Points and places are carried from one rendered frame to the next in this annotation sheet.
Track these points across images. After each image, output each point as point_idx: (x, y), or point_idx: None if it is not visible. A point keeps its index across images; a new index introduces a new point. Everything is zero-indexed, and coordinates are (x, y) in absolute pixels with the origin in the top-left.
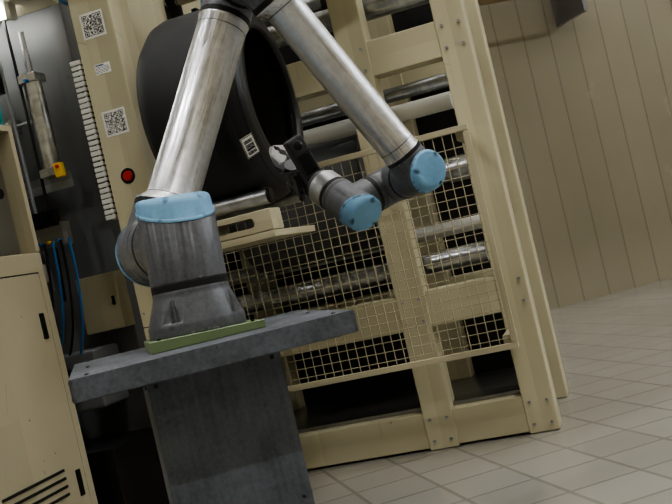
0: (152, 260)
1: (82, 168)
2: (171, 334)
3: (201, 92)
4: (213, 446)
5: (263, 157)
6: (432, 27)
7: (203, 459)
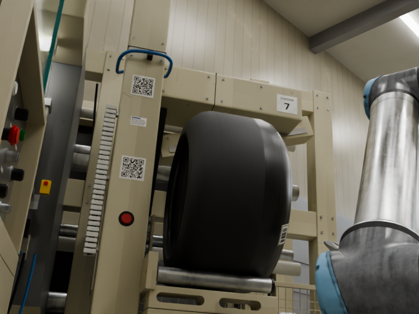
0: None
1: (40, 199)
2: None
3: (414, 152)
4: None
5: (281, 250)
6: (314, 215)
7: None
